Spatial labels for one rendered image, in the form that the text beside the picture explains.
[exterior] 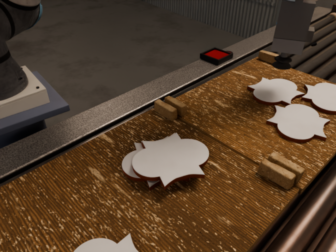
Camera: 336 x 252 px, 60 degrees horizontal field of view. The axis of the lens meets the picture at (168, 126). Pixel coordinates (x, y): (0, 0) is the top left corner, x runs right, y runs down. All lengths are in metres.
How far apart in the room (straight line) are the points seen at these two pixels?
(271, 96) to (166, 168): 0.36
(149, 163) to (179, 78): 0.41
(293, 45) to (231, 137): 0.23
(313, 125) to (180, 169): 0.32
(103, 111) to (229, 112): 0.30
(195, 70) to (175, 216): 0.54
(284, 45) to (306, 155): 0.24
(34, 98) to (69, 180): 0.38
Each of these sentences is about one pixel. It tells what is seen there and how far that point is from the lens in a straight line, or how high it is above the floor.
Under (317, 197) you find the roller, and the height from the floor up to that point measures 0.92.
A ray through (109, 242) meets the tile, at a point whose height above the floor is 0.95.
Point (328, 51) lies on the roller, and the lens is 1.15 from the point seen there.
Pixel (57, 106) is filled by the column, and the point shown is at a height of 0.87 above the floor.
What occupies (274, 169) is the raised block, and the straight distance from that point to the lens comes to 0.51.
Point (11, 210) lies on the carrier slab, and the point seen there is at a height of 0.94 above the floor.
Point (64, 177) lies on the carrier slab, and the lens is 0.54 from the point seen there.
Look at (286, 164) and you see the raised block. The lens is 0.53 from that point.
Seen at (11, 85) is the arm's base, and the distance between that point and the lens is 0.86.
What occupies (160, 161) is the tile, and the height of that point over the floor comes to 0.97.
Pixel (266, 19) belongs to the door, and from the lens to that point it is 3.72.
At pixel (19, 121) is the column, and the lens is 0.83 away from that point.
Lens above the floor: 1.31
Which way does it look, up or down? 37 degrees down
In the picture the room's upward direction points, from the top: straight up
